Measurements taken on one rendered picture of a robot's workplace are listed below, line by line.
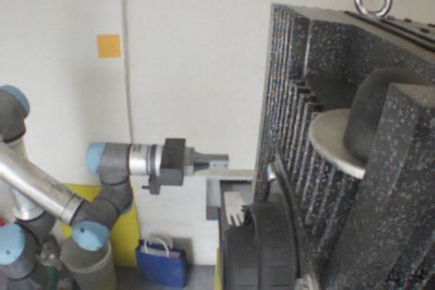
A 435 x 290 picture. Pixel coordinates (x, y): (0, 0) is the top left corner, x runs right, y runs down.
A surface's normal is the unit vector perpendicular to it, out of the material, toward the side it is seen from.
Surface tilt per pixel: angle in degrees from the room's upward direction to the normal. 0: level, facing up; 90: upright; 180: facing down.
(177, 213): 90
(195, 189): 90
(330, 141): 0
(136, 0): 90
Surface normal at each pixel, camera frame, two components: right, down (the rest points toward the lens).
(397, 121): -1.00, -0.02
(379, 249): 0.03, 0.47
